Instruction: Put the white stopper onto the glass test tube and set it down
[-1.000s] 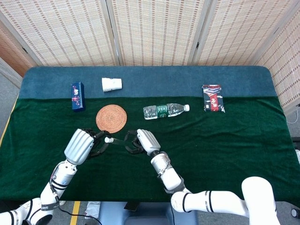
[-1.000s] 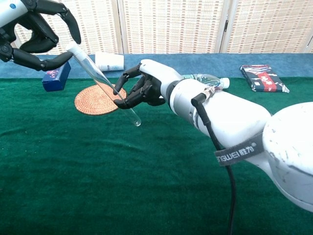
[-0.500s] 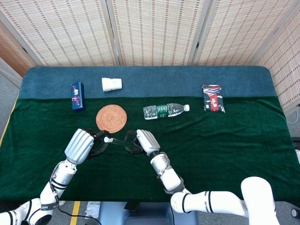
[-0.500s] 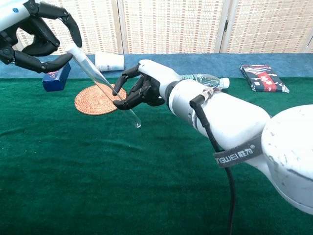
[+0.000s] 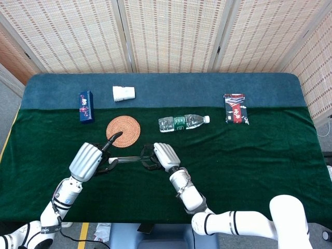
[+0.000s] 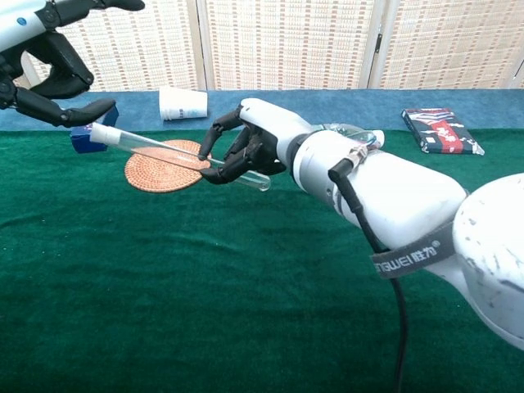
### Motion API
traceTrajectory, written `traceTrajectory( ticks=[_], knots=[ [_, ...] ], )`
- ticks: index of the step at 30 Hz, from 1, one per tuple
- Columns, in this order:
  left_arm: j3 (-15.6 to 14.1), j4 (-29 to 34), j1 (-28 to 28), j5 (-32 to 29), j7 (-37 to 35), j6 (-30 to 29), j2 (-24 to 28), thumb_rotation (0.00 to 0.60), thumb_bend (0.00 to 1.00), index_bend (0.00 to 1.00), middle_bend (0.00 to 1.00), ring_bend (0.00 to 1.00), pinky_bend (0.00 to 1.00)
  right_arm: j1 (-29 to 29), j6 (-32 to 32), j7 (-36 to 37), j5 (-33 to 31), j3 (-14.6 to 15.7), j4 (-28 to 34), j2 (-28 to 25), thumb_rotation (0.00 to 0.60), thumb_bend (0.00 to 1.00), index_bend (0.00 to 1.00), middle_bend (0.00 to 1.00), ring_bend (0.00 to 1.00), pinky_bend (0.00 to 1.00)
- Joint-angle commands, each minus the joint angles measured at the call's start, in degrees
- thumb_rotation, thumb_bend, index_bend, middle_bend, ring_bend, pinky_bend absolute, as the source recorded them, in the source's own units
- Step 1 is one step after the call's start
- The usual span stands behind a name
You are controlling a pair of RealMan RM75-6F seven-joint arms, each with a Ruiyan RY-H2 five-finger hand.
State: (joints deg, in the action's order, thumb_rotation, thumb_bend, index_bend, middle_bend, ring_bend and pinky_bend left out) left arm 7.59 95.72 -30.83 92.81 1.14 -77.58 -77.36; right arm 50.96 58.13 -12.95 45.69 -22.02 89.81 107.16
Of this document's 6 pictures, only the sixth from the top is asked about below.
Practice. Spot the beige woven screen panel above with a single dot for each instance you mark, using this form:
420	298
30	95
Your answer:
286	45
450	45
143	49

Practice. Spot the clear glass tube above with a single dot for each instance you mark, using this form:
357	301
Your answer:
143	141

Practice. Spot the small white cap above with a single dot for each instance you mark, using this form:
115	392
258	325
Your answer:
102	133

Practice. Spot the green velvet cloth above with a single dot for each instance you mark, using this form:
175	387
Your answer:
184	286

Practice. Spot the round woven coaster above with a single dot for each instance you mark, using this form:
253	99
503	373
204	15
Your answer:
163	176

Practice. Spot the blue table cloth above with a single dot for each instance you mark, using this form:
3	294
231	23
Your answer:
348	106

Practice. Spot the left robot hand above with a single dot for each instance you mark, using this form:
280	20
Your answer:
53	82

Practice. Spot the white paper cup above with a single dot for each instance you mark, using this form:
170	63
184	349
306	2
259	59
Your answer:
182	103

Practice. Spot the clear plastic water bottle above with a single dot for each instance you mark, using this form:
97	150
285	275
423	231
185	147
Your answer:
344	130

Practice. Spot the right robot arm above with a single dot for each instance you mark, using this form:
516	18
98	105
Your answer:
401	196

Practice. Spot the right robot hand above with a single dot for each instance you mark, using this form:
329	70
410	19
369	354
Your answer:
270	123

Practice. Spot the blue printed box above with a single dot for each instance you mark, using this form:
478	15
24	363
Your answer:
88	143

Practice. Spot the black red printed packet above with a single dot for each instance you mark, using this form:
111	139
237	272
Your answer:
442	131

